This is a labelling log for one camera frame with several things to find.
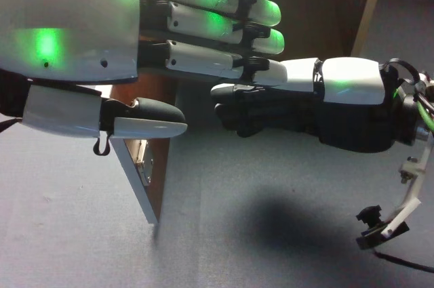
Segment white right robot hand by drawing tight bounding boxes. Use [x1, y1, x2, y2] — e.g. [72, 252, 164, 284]
[210, 56, 405, 154]

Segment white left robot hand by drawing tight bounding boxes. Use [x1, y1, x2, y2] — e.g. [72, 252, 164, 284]
[0, 0, 289, 157]

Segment white cabinet door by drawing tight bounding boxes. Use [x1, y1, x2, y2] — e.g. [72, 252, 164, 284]
[84, 73, 180, 225]

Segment light wooden cabinet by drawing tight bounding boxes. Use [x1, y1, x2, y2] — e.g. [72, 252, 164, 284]
[264, 0, 391, 65]

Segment grey table cloth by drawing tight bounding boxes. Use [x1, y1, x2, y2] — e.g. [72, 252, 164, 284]
[0, 0, 434, 288]

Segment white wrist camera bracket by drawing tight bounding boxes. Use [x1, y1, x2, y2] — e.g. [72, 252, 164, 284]
[355, 137, 434, 251]

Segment black camera cable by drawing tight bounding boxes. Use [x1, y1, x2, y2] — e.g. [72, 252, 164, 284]
[372, 248, 434, 274]

